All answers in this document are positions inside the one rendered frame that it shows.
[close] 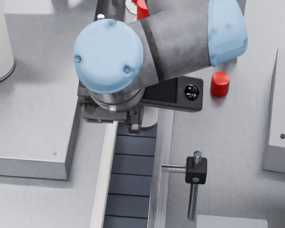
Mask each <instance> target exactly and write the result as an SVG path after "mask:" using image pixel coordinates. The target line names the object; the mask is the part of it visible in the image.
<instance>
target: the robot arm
mask: <svg viewBox="0 0 285 228"><path fill-rule="evenodd" d="M144 1H145V4H146V6H147V10H148V12H149V14H150V16H149V17H145V18H143V19H140V20H137V21H133V22H131V23H127V24H125V23H123V22H121V21H117V20H114V19H102V20H98V21H95V22H93V23H91V24H89V25H88V26H86V27H85V28H84V29H83V30H82V31H81V32H80V34H79V35H78V37H77V39H76V41H75V44H74V48H73V59H74V65H75V70H76V73H77V76H78V78H79V83H78V89H77V96H78V97H83V101H80V106H82V107H83V109H82V117H83V119H84V120H85V121H86V122H87V123H97V124H102V123H106V124H114V121H116V122H125V124H128V133H129V134H140V131H141V126H142V122H143V112H144V106H148V107H155V108H162V109H171V110H177V111H184V112H190V113H195V112H198V111H201V110H202V108H203V87H204V81H203V80H202V79H201V78H196V77H190V76H184V75H185V74H188V73H191V72H195V71H198V70H201V69H204V68H207V67H211V66H212V67H216V66H217V65H218V64H220V63H222V62H225V61H228V60H231V59H234V58H236V57H239V56H241V55H243V54H244V53H245V51H246V50H247V46H248V35H247V28H246V24H245V21H244V17H243V14H242V11H241V9H240V6H239V4H238V2H237V1H236V0H144Z"/></svg>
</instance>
